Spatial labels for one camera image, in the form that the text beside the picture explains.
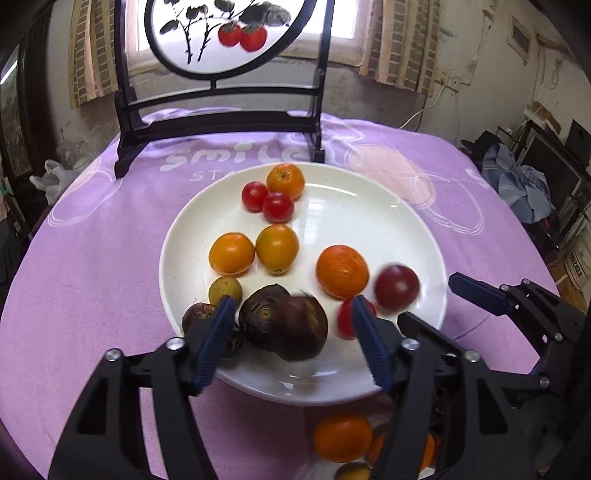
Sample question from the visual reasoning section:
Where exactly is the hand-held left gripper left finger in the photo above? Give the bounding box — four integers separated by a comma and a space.
48, 296, 237, 480

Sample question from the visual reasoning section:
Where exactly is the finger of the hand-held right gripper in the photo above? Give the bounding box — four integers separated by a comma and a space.
449, 272, 586, 346
398, 311, 553, 394

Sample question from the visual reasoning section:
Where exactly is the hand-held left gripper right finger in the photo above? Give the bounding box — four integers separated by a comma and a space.
349, 295, 539, 480

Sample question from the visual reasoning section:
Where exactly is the dark brown water chestnut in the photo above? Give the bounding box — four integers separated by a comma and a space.
238, 283, 296, 352
181, 302, 218, 334

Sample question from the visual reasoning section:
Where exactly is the red cherry tomato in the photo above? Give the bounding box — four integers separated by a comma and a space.
263, 192, 295, 223
336, 298, 365, 340
242, 182, 269, 213

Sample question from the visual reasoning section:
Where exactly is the small yellow green fruit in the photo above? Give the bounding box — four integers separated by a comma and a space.
208, 276, 243, 308

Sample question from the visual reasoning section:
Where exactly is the dark purple tomato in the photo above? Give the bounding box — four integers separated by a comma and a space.
373, 264, 421, 311
272, 293, 329, 362

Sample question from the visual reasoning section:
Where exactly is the orange cherry tomato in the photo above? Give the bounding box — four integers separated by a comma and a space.
209, 233, 256, 276

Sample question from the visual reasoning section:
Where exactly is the yellow orange tomato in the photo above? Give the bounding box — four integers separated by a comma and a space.
255, 224, 300, 274

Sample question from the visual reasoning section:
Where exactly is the white oval plate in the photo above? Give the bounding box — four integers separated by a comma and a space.
158, 161, 448, 407

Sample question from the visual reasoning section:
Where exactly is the greenish yellow tomato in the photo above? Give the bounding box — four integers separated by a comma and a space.
333, 462, 374, 480

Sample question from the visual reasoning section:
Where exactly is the small orange mandarin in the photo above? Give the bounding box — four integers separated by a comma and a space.
266, 163, 306, 200

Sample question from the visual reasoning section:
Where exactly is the cardboard box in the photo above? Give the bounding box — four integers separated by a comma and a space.
561, 249, 591, 305

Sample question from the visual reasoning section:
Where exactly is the blue cloth pile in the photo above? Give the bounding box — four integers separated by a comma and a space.
482, 142, 555, 224

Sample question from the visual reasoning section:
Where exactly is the purple printed tablecloth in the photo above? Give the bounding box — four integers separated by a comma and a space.
0, 108, 561, 480

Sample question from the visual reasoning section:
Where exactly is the black framed board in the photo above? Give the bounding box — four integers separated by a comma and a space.
526, 119, 591, 222

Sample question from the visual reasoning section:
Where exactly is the white plastic bag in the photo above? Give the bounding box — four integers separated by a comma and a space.
30, 159, 77, 204

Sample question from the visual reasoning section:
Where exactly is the beige checked curtain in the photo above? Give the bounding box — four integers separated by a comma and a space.
359, 0, 441, 97
68, 0, 123, 109

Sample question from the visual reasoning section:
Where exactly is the painted round screen black stand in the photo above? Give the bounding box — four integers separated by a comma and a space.
113, 0, 335, 180

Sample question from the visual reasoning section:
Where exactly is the window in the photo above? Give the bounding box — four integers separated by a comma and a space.
127, 0, 368, 70

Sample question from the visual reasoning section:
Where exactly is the white cable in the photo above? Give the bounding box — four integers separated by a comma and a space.
399, 85, 444, 130

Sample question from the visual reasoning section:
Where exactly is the white wall socket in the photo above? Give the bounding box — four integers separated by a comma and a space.
436, 69, 462, 93

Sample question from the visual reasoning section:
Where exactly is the wall vent grille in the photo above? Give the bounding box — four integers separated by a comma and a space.
508, 16, 532, 58

